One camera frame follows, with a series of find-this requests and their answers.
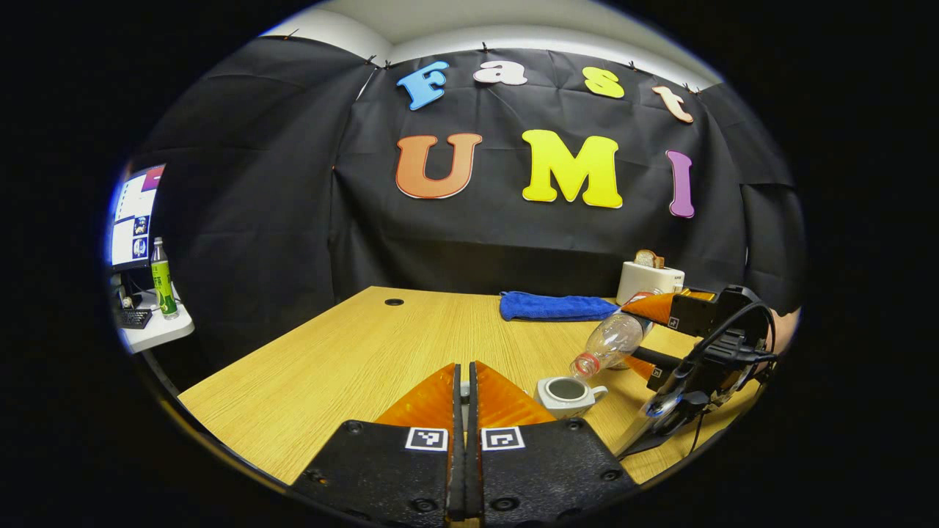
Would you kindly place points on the white ceramic teacup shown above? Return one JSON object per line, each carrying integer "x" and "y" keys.
{"x": 568, "y": 400}

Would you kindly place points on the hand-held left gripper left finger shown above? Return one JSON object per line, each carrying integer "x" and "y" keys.
{"x": 381, "y": 469}

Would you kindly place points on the black keyboard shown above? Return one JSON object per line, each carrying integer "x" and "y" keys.
{"x": 133, "y": 318}

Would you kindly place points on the clear plastic water bottle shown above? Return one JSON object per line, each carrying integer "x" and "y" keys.
{"x": 612, "y": 339}

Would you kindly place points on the white toaster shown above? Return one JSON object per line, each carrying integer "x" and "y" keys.
{"x": 645, "y": 282}

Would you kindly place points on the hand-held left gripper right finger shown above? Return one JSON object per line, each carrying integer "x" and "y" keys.
{"x": 550, "y": 469}

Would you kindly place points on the blue towel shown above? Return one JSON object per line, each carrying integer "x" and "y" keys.
{"x": 554, "y": 306}

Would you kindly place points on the computer monitor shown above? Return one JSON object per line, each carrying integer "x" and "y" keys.
{"x": 132, "y": 220}

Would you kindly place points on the toast slice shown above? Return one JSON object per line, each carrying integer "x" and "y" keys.
{"x": 649, "y": 259}

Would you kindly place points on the white side table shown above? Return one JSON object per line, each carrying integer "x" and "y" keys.
{"x": 158, "y": 330}

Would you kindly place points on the green drink bottle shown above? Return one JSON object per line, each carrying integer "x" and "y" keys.
{"x": 163, "y": 282}

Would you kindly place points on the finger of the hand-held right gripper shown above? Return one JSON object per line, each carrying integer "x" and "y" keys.
{"x": 660, "y": 359}
{"x": 697, "y": 315}

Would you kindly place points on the black backdrop cloth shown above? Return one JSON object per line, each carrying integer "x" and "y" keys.
{"x": 293, "y": 220}

